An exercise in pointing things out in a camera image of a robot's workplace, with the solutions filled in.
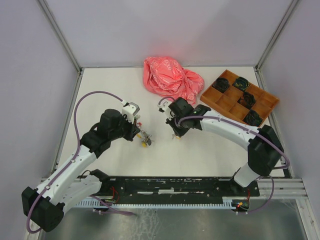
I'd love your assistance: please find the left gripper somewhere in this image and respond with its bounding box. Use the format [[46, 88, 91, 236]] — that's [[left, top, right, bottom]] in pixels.
[[109, 114, 140, 142]]

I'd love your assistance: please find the key with yellow tag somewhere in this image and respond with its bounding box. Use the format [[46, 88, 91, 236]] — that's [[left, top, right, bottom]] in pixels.
[[172, 134, 181, 140]]

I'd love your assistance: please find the metal keyring with keys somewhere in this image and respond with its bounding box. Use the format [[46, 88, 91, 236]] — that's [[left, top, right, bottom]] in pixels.
[[136, 122, 154, 148]]

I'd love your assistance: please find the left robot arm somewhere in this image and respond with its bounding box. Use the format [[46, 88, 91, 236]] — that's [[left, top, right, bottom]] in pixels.
[[21, 103, 140, 234]]

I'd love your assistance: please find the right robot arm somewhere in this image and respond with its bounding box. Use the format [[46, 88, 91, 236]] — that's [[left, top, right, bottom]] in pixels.
[[158, 97, 285, 196]]

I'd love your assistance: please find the pink crumpled cloth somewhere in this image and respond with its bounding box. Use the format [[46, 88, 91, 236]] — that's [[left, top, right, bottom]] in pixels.
[[142, 56, 205, 105]]

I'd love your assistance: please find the black roll top left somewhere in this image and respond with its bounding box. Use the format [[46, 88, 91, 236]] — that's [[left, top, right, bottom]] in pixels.
[[211, 77, 230, 93]]

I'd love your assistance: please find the black roll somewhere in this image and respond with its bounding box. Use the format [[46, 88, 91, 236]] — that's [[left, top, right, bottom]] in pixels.
[[211, 77, 230, 93], [243, 110, 263, 127], [237, 91, 256, 109], [232, 76, 250, 92]]

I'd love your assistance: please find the wooden compartment tray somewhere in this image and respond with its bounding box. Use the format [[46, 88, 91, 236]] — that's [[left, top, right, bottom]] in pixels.
[[200, 69, 280, 127]]

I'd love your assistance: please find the black roll middle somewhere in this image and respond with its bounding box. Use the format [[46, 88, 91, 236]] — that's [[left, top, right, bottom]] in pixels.
[[237, 91, 256, 109]]

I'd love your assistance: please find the black roll bottom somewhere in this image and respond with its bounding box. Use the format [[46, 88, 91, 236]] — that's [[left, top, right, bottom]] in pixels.
[[243, 110, 263, 127]]

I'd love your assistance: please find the black roll top right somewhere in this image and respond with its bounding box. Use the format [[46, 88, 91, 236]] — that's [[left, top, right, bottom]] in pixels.
[[232, 76, 250, 92]]

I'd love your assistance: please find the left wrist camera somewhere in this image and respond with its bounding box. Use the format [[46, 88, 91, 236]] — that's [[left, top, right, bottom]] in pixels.
[[121, 100, 140, 124]]

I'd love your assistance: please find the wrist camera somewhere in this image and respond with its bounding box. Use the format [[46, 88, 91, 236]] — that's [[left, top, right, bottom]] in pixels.
[[158, 99, 172, 118], [121, 100, 140, 124]]

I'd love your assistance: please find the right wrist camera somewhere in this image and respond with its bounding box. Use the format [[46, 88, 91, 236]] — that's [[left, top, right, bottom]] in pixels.
[[158, 99, 172, 118]]

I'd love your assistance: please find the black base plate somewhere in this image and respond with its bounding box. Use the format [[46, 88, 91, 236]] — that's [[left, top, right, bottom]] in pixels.
[[97, 176, 260, 205]]

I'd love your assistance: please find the white cable duct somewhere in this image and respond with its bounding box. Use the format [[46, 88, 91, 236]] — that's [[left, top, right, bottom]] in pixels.
[[74, 195, 238, 209]]

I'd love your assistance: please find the aluminium frame rail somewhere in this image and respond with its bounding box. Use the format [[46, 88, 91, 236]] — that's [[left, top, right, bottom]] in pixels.
[[256, 178, 308, 200]]

